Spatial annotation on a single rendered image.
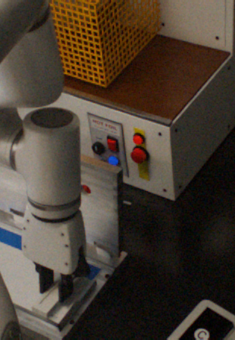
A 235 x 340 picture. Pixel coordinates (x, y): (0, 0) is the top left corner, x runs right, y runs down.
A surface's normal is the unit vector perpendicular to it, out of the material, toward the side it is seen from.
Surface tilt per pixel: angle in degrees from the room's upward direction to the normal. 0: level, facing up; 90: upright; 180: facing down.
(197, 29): 90
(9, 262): 0
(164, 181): 90
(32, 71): 93
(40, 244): 78
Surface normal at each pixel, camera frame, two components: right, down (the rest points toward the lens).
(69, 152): 0.61, 0.43
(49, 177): -0.07, 0.54
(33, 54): 0.38, 0.63
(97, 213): -0.54, 0.49
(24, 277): -0.10, -0.73
